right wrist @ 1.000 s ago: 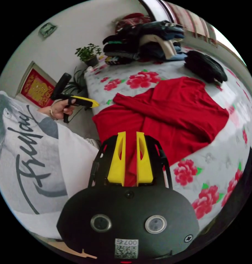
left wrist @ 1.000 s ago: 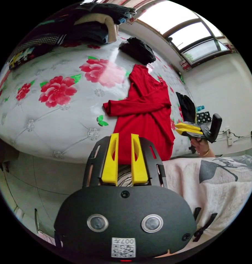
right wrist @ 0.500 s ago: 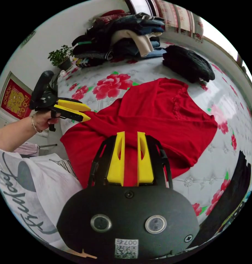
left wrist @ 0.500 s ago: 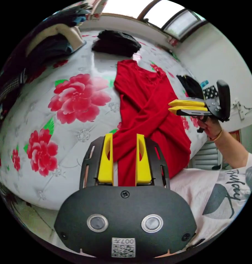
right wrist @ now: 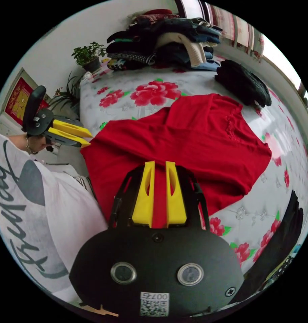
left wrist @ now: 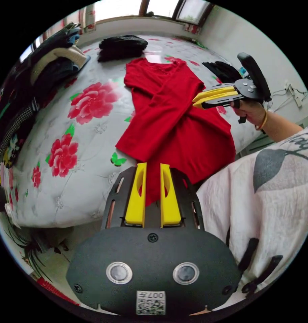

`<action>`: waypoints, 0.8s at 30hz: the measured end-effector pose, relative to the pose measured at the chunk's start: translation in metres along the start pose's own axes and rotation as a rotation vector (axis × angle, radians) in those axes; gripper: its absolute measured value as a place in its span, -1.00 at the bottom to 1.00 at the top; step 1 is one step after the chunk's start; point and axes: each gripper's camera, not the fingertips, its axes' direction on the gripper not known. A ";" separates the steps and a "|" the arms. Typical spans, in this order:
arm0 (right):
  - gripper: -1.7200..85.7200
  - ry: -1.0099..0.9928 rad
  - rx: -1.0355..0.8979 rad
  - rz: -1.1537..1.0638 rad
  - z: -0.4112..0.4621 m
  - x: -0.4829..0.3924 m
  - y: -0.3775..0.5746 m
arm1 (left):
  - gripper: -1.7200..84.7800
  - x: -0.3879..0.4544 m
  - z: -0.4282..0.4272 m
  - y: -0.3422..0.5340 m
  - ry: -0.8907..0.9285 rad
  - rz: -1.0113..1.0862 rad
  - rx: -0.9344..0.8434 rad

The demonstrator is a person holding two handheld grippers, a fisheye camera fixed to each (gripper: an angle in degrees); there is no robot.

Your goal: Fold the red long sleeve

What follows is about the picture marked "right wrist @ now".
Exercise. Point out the floral striped curtain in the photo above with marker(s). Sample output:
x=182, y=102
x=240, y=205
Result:
x=241, y=27

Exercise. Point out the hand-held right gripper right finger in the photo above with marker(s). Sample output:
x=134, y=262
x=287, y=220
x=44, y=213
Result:
x=176, y=202

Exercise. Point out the long-leaved plant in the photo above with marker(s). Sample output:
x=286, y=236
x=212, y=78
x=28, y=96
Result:
x=68, y=94

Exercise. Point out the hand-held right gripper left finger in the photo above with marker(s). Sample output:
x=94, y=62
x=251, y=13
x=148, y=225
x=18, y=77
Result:
x=144, y=199

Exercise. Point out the red long sleeve shirt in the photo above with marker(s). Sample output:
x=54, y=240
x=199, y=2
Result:
x=194, y=141

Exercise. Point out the person's body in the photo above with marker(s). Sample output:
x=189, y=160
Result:
x=63, y=202

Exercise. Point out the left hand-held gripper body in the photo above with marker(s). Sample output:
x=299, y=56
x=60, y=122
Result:
x=40, y=123

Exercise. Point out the bed with floral sheet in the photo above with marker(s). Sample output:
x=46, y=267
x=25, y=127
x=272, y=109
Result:
x=257, y=217

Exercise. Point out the potted leafy plant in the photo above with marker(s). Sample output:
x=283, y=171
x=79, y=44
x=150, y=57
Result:
x=92, y=64

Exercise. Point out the person's left hand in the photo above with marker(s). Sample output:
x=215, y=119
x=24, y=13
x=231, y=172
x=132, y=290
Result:
x=36, y=144

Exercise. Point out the black knitted sweater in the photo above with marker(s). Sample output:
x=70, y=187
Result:
x=241, y=82

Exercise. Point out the pile of clothes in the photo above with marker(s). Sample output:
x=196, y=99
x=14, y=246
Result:
x=174, y=32

